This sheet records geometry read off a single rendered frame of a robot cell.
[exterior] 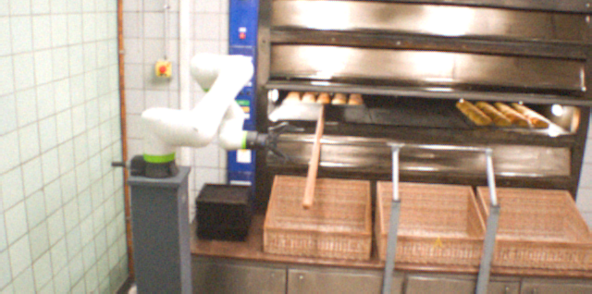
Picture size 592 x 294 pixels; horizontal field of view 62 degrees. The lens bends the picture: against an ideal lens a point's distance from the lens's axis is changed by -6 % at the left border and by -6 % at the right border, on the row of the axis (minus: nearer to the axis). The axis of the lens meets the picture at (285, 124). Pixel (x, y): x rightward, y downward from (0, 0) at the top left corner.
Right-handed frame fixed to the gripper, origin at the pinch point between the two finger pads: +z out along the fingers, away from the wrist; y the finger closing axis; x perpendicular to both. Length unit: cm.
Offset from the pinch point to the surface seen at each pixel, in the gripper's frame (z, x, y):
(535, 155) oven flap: 135, -54, 13
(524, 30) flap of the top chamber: 119, -51, -59
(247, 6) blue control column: -36, -48, -64
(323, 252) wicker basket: 14, -3, 58
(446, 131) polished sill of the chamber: 80, -52, 1
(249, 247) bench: -25, -8, 61
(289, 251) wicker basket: -3, -3, 58
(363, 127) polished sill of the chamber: 32, -52, 1
